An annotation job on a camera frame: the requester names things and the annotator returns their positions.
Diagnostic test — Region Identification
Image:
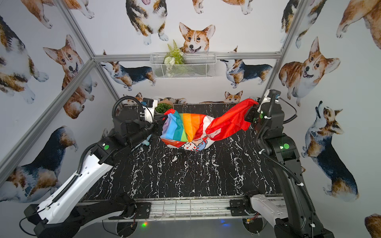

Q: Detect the rainbow hooded kids jacket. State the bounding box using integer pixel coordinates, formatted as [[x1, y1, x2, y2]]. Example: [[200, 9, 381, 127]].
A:
[[160, 99, 259, 151]]

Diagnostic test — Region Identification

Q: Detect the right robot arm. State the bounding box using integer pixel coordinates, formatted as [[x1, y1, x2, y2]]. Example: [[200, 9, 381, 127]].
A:
[[246, 89, 334, 238]]

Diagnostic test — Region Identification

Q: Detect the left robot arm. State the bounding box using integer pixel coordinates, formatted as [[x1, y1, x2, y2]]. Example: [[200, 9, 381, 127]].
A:
[[24, 96, 158, 238]]

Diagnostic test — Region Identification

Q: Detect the light blue silicone spatula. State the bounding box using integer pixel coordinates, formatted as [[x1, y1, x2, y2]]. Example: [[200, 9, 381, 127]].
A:
[[141, 135, 151, 146]]

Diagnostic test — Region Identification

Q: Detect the green succulent plant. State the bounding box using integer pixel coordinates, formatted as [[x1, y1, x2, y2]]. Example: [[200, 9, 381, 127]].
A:
[[155, 103, 173, 114]]

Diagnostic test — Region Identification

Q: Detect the beige plant pot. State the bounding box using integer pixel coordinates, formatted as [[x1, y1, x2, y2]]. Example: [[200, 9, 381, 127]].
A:
[[155, 100, 174, 115]]

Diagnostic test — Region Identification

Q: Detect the green fern with flower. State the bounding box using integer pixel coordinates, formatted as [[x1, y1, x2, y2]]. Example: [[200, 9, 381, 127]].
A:
[[164, 40, 185, 77]]

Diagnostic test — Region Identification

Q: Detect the white wire wall basket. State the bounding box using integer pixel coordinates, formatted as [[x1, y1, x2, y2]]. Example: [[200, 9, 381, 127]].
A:
[[150, 53, 217, 79]]

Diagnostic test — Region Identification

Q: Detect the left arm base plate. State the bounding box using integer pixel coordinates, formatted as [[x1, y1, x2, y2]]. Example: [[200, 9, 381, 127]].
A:
[[109, 202, 151, 220]]

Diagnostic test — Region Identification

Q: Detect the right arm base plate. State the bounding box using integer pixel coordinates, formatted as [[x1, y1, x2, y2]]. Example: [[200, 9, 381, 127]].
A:
[[227, 198, 255, 217]]

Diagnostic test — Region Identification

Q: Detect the aluminium front rail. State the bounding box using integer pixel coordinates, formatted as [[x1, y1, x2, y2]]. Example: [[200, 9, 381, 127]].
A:
[[74, 194, 286, 224]]

